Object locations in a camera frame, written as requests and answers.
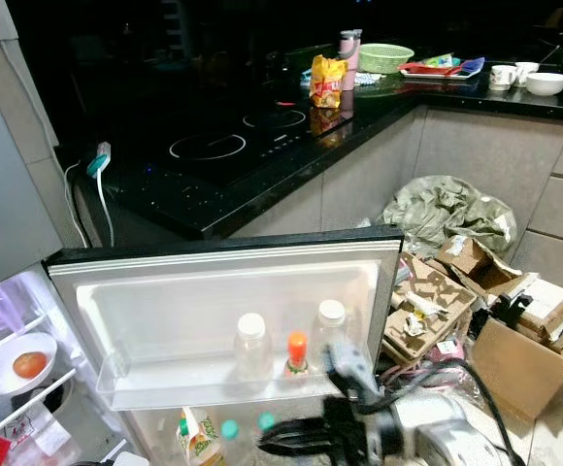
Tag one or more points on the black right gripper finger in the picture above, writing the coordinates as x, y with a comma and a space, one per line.
306, 449
301, 430

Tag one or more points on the Peel Fresh juice carton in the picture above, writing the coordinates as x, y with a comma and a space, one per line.
199, 439

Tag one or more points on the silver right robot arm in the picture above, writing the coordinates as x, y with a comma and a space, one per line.
447, 432

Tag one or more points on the white lined fridge door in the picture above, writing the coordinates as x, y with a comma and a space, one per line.
223, 291

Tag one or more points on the glass fridge shelf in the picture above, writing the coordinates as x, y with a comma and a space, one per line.
63, 379
19, 327

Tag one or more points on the orange capped sauce bottle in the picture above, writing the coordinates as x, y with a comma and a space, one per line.
296, 351

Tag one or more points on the clear bottle with white cap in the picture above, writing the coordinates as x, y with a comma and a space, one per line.
252, 345
330, 335

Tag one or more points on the pink plastic bag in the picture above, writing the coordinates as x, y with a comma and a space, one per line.
442, 357

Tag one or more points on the clear door shelf bin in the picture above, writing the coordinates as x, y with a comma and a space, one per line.
184, 386

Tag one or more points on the brown cardboard egg tray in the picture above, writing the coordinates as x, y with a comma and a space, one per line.
427, 311

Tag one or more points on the open brown cardboard box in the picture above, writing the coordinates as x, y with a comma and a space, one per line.
524, 374

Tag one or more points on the black clamp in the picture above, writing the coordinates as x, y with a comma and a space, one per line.
510, 309

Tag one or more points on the red tomato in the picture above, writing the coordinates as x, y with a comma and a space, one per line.
29, 364

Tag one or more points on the white and red plastic bag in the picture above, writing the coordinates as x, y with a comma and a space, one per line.
41, 432

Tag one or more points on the white topped cardboard box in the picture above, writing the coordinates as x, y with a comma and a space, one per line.
551, 306

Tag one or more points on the grey green rubbish bag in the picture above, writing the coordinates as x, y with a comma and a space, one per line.
447, 209

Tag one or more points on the black stone countertop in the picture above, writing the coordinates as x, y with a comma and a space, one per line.
175, 204

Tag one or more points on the grey freezer door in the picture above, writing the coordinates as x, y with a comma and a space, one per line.
10, 194

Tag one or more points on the black induction cooktop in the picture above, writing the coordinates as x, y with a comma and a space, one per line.
223, 136

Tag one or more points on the teal charger plug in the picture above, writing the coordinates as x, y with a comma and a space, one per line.
97, 163

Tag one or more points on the yellow snack bag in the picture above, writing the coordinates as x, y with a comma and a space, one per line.
327, 80

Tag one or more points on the small teal plastic basket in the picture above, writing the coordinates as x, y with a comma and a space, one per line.
306, 78

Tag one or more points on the red tray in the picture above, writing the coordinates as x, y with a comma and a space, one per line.
422, 70

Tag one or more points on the green plastic basket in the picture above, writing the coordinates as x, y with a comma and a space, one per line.
385, 56

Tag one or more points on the pink tumbler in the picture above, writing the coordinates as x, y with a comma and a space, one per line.
349, 53

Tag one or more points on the white mug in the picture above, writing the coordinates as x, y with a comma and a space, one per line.
526, 70
503, 75

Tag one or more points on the small white bowl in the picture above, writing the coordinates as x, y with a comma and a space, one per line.
546, 83

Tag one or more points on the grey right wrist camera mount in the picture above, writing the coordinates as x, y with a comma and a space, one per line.
349, 364

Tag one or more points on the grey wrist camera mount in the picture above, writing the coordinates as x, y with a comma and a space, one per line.
349, 364
128, 459

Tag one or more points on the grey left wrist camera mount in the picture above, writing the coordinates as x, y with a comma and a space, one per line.
128, 459

